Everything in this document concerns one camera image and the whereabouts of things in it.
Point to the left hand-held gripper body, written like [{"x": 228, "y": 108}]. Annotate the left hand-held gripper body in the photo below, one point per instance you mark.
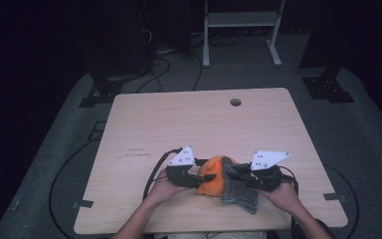
[{"x": 182, "y": 177}]

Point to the white metal stand frame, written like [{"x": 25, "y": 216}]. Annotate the white metal stand frame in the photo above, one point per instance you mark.
[{"x": 242, "y": 19}]

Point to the person's right hand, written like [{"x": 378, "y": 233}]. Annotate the person's right hand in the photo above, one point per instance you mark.
[{"x": 283, "y": 198}]

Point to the grey tape strip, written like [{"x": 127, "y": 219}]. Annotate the grey tape strip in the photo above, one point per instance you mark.
[
  {"x": 335, "y": 197},
  {"x": 83, "y": 203}
]

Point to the person's left hand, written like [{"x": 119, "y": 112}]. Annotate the person's left hand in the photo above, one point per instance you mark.
[{"x": 164, "y": 191}]

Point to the orange plush toy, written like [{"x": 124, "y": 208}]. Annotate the orange plush toy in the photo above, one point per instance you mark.
[{"x": 205, "y": 187}]

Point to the grey fluffy cloth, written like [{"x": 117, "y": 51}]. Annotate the grey fluffy cloth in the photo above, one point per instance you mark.
[{"x": 235, "y": 195}]

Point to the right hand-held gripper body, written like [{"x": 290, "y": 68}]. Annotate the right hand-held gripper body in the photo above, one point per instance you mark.
[{"x": 265, "y": 177}]

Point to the black stand base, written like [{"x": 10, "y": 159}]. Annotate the black stand base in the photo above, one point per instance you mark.
[
  {"x": 326, "y": 88},
  {"x": 107, "y": 89}
]

